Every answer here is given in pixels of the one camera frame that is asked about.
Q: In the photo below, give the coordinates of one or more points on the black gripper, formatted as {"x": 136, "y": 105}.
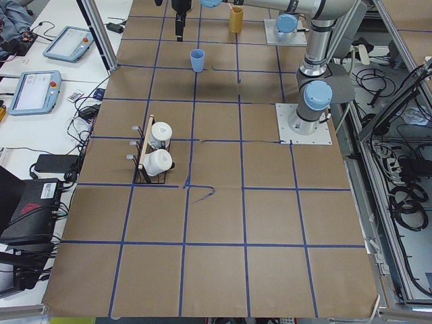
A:
{"x": 180, "y": 6}

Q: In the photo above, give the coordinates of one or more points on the light blue plastic cup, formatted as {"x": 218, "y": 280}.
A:
{"x": 197, "y": 59}

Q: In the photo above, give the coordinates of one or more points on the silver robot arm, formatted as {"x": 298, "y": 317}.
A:
{"x": 315, "y": 93}
{"x": 285, "y": 24}

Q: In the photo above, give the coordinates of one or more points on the bamboo cylinder holder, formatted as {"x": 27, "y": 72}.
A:
{"x": 236, "y": 19}

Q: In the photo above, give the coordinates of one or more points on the wooden rack dowel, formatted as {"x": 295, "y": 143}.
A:
{"x": 145, "y": 141}

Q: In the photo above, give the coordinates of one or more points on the teach pendant far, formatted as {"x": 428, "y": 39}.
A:
{"x": 70, "y": 44}

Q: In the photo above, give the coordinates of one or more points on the teach pendant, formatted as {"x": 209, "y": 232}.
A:
{"x": 70, "y": 44}
{"x": 36, "y": 93}

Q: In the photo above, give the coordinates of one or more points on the white mug far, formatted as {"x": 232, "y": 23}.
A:
{"x": 160, "y": 135}

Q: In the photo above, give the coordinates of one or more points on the white mug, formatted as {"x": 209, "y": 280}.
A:
{"x": 160, "y": 135}
{"x": 157, "y": 162}

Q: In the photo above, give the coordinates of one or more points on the small remote control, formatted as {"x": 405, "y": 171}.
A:
{"x": 77, "y": 94}

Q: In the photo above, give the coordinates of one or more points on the white mug near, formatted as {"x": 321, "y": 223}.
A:
{"x": 157, "y": 162}

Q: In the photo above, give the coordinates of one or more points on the teach pendant near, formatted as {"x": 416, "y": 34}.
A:
{"x": 36, "y": 93}

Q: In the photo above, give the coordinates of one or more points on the grey office chair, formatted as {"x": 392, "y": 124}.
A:
{"x": 340, "y": 82}

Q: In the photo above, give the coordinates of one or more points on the black power adapter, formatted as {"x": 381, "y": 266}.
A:
{"x": 55, "y": 163}

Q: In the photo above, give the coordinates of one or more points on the black computer box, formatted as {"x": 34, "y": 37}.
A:
{"x": 28, "y": 210}

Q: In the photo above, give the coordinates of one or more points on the aluminium frame post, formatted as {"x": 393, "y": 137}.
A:
{"x": 96, "y": 26}

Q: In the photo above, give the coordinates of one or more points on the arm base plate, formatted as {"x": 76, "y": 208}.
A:
{"x": 294, "y": 130}
{"x": 293, "y": 39}

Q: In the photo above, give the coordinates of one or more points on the black wire mug rack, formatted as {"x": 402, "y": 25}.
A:
{"x": 140, "y": 176}

